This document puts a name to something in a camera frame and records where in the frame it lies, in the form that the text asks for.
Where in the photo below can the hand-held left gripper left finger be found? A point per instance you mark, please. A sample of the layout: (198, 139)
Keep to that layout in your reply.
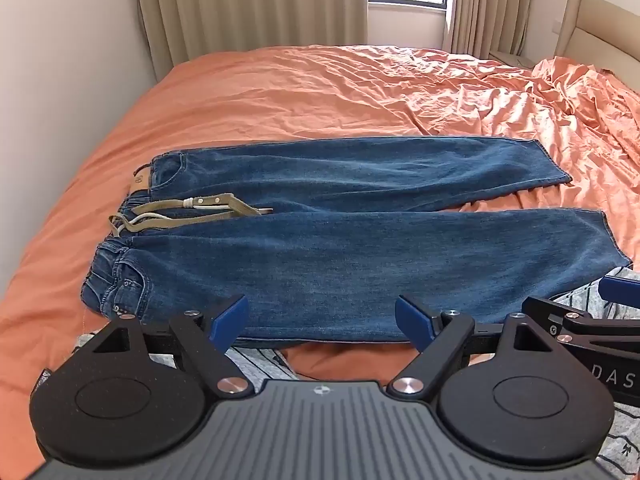
(232, 317)

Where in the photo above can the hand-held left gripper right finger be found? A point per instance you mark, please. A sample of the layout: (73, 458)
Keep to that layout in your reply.
(412, 321)

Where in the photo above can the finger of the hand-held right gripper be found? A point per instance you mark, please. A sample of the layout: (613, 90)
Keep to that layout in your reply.
(622, 289)
(545, 310)

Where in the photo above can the blue denim pants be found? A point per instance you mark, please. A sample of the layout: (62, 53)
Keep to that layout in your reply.
(325, 270)

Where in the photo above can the grey striped shirt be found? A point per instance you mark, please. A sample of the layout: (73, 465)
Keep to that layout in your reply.
(265, 365)

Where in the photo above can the olive fabric belt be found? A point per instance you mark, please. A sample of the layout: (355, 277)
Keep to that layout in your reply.
(170, 206)

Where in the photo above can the crumpled orange blanket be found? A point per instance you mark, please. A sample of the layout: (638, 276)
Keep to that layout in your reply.
(590, 110)

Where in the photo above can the orange bed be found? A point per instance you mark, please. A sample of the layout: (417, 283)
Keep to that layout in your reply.
(275, 95)

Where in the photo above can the white bedside table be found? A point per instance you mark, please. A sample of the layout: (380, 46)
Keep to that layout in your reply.
(507, 56)

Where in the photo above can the beige padded headboard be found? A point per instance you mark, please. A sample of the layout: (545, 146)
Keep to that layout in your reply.
(600, 30)

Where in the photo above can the wide beige curtain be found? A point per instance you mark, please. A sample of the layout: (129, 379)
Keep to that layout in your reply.
(250, 5)

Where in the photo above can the narrow beige curtain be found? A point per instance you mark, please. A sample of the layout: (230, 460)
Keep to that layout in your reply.
(485, 0)

